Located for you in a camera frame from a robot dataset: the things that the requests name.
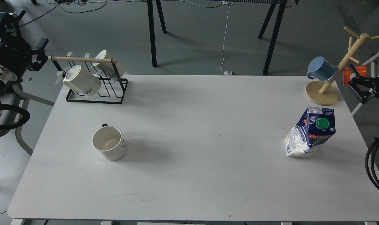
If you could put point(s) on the white ceramic mug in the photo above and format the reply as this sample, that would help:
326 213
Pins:
109 141

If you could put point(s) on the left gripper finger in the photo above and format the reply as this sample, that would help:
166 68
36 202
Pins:
9 22
41 58

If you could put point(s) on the cream mug front on rack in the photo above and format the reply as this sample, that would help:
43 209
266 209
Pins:
81 81

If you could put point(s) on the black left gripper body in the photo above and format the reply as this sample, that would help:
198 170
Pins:
15 57

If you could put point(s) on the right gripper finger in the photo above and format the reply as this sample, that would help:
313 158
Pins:
357 78
363 96

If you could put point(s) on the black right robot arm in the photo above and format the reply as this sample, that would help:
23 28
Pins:
364 88

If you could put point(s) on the orange mug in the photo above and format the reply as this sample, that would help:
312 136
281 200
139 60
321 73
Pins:
349 76

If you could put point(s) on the grey office chair left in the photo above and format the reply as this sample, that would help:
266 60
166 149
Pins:
20 103

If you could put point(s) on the blue enamel mug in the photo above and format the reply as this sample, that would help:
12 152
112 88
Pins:
321 69

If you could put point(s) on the cream mug rear on rack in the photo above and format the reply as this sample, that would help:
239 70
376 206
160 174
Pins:
108 67

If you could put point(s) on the black trestle table legs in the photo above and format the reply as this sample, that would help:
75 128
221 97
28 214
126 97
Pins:
207 39

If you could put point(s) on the wooden mug tree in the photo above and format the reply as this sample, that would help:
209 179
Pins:
321 91

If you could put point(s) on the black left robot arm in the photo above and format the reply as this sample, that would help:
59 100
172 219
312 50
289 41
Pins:
8 78

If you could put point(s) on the cream mug on rack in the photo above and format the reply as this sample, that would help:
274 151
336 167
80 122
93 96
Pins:
81 81
108 67

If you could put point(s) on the blue white milk carton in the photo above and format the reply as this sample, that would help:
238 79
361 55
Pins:
314 128

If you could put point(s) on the black wire mug rack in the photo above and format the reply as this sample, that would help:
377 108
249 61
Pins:
111 92

